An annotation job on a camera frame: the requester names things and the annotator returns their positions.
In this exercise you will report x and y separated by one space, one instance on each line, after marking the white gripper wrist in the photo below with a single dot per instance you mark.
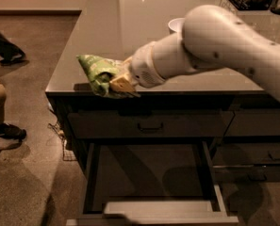
143 67

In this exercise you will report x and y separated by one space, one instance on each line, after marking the green jalapeno chip bag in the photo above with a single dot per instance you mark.
99 71

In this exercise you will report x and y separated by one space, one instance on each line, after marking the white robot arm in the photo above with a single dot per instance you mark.
211 38

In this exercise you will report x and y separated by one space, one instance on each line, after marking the closed top drawer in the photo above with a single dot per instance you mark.
110 124

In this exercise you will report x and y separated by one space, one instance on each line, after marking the open middle drawer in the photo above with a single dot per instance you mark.
151 185

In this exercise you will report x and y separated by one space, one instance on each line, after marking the right top drawer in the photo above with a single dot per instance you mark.
255 123

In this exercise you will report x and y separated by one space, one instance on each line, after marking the white ceramic bowl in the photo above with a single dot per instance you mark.
175 25

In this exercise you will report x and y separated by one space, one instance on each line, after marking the dark cabinet counter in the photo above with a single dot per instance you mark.
117 29

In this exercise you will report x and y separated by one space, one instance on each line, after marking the black shoe of standing person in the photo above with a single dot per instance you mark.
15 59

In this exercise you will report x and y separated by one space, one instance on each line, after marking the standing person dark trousers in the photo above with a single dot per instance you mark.
8 49

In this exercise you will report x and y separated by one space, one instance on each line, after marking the dark shoe of seated person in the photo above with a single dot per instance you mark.
10 131

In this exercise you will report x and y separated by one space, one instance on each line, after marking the black top drawer handle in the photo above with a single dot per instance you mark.
150 129

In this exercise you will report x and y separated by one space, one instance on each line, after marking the wire rack on floor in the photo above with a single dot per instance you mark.
67 152

